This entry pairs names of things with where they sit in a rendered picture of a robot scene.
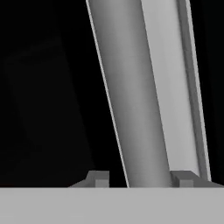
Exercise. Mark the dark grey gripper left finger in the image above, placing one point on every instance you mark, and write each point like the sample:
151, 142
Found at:
99, 180

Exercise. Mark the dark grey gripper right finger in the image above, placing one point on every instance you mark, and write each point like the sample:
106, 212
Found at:
185, 181

